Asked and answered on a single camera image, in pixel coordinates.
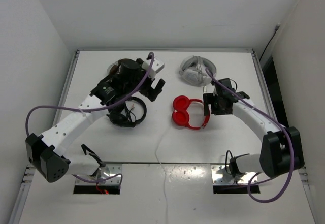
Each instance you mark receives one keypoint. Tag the black headphones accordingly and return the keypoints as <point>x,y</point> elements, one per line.
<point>122,116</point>

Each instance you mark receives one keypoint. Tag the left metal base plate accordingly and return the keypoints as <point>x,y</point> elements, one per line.
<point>109,175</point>

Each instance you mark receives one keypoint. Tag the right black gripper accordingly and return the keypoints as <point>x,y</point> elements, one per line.
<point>209,99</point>

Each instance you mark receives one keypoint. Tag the brown silver headphones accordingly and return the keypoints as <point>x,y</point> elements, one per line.
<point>115,67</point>

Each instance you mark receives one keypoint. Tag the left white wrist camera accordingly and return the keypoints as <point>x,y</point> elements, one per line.
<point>157,66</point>

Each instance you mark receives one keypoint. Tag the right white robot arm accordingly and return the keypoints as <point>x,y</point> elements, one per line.
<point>281,148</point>

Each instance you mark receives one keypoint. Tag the white grey headphones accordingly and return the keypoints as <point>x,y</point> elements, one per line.
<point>193,70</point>

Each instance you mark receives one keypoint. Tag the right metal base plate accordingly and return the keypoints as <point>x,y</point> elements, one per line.
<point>221,178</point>

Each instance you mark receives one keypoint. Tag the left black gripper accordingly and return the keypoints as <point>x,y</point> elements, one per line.
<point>152,93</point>

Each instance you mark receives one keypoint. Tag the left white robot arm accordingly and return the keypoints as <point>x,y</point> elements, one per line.
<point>46,150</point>

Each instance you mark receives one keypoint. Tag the metal base plate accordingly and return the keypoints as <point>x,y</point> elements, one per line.
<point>221,178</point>
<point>109,175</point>

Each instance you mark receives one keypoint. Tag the red headphones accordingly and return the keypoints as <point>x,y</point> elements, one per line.
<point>181,116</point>

